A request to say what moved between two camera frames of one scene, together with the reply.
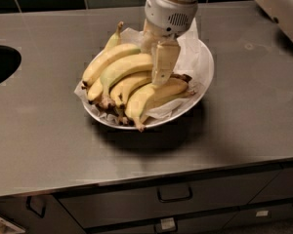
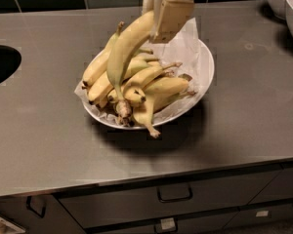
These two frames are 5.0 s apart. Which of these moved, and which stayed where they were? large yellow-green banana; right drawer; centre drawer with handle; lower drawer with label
Moved: large yellow-green banana
Stayed: centre drawer with handle; lower drawer with label; right drawer
